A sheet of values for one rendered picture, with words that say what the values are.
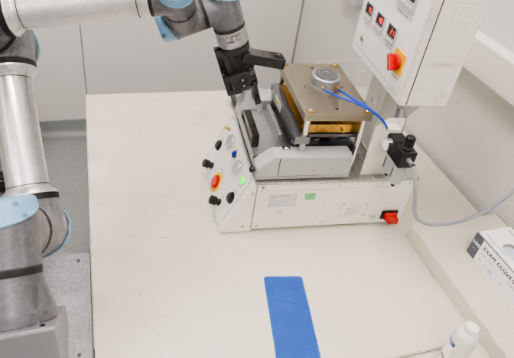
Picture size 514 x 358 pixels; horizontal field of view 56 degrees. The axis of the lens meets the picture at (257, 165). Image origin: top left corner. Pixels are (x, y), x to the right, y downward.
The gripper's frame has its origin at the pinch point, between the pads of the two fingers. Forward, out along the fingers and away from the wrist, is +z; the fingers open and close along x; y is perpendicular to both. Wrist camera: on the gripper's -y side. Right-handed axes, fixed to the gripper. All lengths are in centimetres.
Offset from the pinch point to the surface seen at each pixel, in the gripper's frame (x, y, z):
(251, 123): 2.3, 3.4, 2.1
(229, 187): 8.2, 14.0, 16.6
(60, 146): -127, 107, 72
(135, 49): -143, 48, 37
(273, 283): 34.7, 9.8, 27.4
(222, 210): 12.4, 17.6, 20.1
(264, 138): 3.4, 1.1, 7.2
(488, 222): 22, -55, 46
